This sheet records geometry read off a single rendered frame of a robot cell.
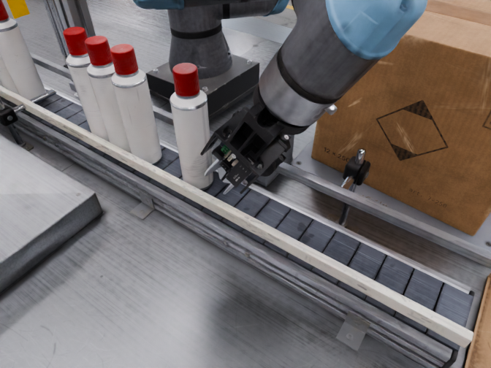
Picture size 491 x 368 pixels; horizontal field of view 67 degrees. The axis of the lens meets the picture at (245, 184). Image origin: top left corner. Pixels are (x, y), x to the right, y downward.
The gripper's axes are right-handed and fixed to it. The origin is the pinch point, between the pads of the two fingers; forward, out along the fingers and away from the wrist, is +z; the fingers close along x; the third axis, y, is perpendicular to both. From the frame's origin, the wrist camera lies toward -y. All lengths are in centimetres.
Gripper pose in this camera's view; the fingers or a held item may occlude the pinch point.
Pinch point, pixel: (229, 172)
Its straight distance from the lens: 56.7
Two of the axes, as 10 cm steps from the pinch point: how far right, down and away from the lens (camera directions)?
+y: -5.7, 5.8, -5.9
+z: -4.1, 4.2, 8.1
